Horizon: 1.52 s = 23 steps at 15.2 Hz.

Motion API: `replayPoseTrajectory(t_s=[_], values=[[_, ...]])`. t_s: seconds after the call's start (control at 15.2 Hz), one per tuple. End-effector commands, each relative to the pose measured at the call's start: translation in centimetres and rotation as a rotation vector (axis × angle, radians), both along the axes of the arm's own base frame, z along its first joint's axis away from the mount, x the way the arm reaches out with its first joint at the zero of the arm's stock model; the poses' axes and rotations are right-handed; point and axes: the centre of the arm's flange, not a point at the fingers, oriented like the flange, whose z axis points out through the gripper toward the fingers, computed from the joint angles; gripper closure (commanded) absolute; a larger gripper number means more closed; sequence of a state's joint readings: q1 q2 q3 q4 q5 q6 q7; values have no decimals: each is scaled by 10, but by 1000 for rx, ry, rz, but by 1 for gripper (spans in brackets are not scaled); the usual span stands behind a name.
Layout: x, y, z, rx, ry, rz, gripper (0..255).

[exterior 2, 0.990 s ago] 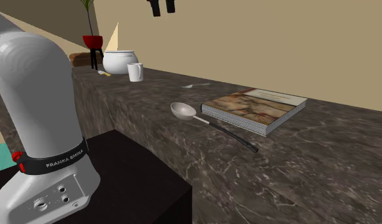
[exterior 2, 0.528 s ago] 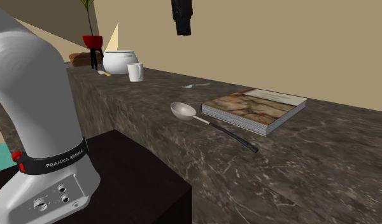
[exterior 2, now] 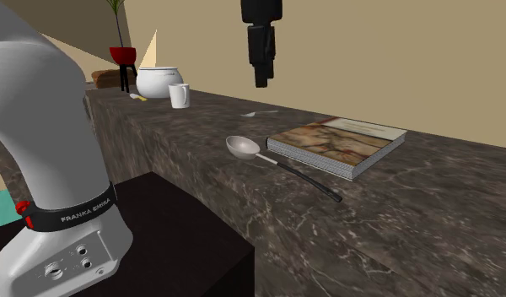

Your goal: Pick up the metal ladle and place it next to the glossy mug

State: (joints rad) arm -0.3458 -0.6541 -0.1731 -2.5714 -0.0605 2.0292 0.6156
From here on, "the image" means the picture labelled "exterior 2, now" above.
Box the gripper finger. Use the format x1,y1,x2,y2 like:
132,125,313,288
247,24,273,89
271,25,277,80

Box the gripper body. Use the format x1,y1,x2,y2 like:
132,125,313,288
240,0,284,25

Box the small pale spoon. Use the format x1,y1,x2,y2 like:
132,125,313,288
240,109,280,119

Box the white mug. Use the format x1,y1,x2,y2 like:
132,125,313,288
167,83,191,110

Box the white round pot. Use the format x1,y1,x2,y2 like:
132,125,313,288
135,66,185,100

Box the brown picture book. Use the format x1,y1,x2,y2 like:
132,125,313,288
266,116,408,182

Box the plant in red pot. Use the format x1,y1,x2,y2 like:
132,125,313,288
104,0,138,94

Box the dark robot stand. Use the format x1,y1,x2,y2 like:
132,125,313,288
0,171,256,297

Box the silver ladle with black handle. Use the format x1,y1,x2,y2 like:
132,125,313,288
225,135,344,204

